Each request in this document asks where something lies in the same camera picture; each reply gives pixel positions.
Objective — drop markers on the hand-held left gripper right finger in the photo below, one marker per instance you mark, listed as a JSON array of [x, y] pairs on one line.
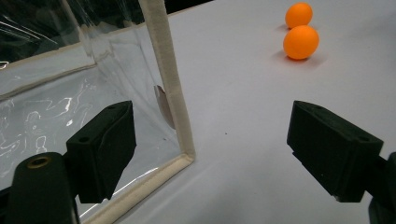
[[330, 149]]

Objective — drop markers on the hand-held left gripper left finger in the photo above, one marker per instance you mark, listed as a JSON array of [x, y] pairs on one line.
[[102, 149]]

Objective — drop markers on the clear storage bag beige trim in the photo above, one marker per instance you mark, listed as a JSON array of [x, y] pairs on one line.
[[93, 77]]

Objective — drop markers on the orange ping pong ball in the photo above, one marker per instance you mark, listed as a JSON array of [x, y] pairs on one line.
[[300, 42], [298, 14]]

